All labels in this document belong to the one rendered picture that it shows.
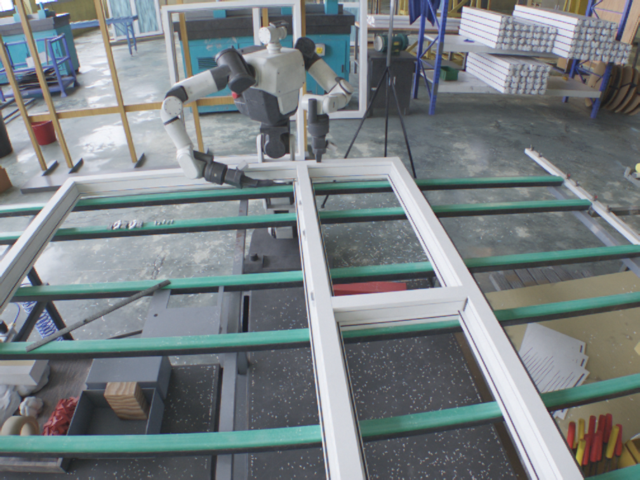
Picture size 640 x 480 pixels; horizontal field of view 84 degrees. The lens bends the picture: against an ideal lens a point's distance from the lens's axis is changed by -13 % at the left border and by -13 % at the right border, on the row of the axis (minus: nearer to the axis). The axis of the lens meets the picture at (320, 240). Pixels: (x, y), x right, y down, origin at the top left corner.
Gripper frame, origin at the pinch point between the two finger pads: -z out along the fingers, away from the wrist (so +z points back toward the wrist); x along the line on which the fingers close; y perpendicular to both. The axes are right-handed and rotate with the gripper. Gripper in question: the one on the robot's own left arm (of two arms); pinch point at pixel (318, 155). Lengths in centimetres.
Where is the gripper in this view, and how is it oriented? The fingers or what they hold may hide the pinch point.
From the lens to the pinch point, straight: 175.7
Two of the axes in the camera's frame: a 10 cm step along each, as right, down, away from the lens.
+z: 0.0, -8.1, -5.9
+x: 1.1, 5.9, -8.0
